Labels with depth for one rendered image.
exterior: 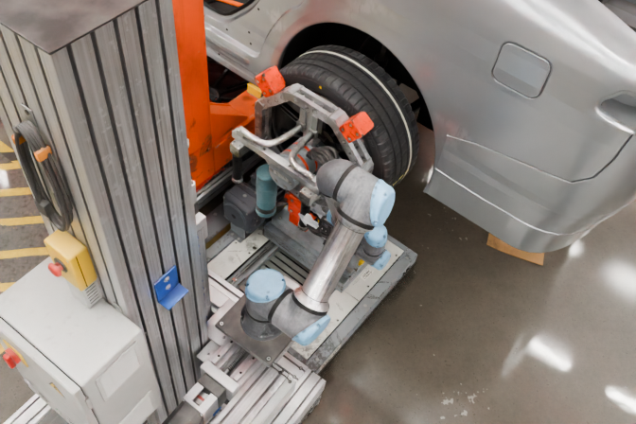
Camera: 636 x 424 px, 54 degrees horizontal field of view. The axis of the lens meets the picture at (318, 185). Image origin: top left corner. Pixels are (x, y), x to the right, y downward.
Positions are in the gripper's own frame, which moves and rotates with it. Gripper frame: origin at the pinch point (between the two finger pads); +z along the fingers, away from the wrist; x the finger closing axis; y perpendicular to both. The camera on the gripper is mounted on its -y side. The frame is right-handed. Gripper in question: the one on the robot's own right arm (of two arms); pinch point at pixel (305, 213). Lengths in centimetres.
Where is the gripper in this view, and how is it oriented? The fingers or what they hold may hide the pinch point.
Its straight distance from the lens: 227.8
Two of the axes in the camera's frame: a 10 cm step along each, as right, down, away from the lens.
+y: 0.8, -6.5, -7.6
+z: -7.9, -5.0, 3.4
